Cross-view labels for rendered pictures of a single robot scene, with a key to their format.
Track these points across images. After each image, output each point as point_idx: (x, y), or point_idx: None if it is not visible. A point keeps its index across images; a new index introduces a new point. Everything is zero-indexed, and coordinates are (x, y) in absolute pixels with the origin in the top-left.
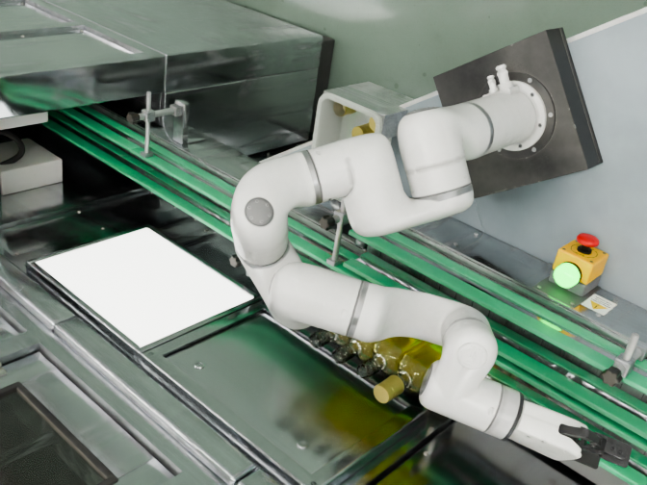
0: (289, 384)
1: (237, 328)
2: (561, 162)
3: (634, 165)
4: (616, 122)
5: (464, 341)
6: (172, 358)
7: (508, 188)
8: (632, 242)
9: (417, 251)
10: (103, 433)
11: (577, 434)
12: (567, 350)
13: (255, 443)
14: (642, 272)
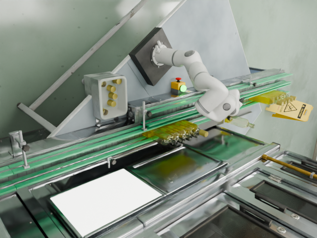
0: (178, 164)
1: (145, 173)
2: None
3: None
4: (171, 46)
5: (238, 92)
6: (167, 187)
7: (162, 76)
8: (180, 74)
9: (160, 106)
10: (205, 209)
11: (243, 99)
12: None
13: (210, 170)
14: (184, 80)
